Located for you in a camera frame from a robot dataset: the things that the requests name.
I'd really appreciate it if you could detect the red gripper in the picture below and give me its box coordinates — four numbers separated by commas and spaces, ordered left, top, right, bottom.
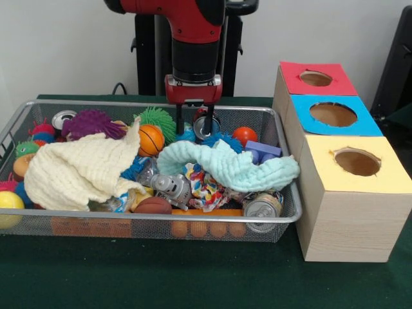
164, 73, 223, 135

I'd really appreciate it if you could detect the red soda can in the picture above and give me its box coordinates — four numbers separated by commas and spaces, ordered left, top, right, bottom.
192, 108, 221, 141

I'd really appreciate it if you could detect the orange toy basketball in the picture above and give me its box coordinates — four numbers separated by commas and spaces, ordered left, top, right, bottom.
138, 124, 165, 158

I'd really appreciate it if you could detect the mint knitted cloth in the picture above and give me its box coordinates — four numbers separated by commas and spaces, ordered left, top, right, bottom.
156, 140, 301, 193

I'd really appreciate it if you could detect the wooden box with three holes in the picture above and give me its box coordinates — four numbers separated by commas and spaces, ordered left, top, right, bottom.
272, 61, 412, 263

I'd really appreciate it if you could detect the green spiky ball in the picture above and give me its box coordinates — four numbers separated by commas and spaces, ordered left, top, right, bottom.
133, 107, 177, 142

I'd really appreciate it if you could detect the red ball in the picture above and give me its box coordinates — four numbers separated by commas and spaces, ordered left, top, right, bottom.
232, 126, 259, 147

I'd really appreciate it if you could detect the silver toy robot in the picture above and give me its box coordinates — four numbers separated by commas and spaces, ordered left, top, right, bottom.
149, 174, 192, 210

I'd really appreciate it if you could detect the purple toy block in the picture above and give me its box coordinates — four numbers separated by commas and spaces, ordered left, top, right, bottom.
244, 140, 283, 165

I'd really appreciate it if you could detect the purple spiky ball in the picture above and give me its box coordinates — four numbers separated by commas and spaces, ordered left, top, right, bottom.
61, 109, 128, 141

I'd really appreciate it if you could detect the crushed silver can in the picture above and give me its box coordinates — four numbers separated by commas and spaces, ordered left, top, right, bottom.
243, 192, 284, 232

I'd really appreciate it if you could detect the cream knitted cloth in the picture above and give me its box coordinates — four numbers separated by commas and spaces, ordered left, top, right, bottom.
24, 116, 147, 212

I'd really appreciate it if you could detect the dark green side table cloth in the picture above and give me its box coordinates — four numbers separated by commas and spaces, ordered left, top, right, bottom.
386, 103, 412, 125

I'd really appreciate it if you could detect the black chair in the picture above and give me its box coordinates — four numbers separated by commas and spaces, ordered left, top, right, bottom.
370, 5, 412, 117

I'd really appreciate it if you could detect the multicolour rope knot toy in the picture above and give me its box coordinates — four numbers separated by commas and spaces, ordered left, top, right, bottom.
183, 163, 231, 213

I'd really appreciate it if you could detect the black cable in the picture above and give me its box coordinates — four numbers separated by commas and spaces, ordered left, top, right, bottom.
111, 82, 139, 95

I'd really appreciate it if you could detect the wire mesh bin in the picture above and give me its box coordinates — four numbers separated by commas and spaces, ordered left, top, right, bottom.
0, 99, 303, 244

